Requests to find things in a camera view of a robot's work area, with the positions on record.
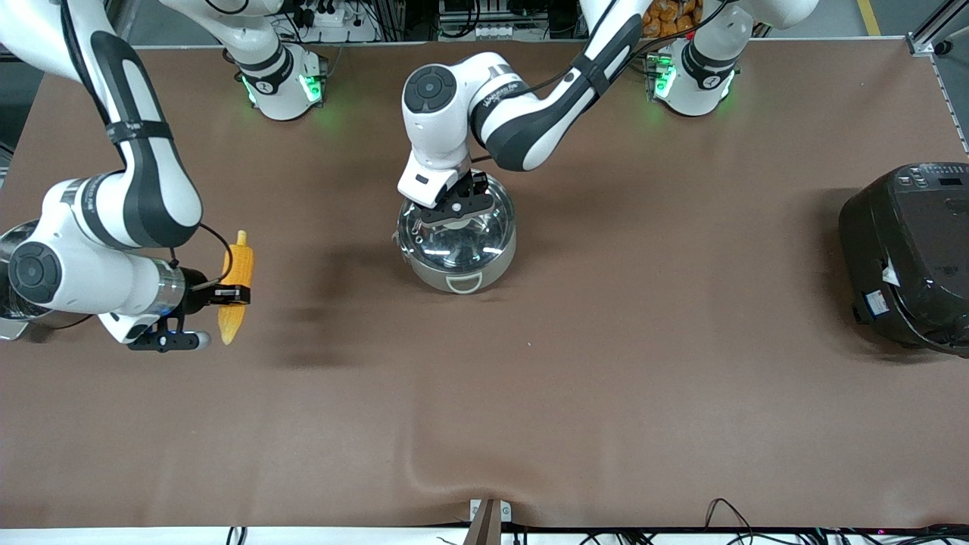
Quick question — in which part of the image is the white power strip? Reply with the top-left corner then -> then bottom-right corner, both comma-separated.
475,25 -> 550,41
291,4 -> 379,44

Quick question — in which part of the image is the black cable loop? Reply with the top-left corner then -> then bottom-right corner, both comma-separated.
704,497 -> 759,535

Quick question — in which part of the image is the aluminium frame rail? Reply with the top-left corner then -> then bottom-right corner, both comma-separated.
907,0 -> 969,152

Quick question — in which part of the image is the black rice cooker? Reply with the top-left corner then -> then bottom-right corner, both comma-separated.
838,161 -> 969,357

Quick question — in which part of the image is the steel pot with grey handles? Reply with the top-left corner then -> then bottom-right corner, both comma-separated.
391,173 -> 519,295

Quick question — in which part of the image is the metal table clamp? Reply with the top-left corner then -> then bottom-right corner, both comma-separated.
463,497 -> 513,545

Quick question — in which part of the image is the steel steamer pot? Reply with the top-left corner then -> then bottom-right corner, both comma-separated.
0,220 -> 46,341

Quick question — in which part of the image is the bag of orange snacks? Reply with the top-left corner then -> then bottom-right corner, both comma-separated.
642,0 -> 706,39

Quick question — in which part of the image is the glass pot lid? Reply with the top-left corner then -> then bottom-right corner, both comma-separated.
398,173 -> 516,273

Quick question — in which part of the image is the yellow corn cob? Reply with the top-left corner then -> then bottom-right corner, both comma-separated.
217,230 -> 255,346

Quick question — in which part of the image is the brown table mat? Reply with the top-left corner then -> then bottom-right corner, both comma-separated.
0,38 -> 969,529

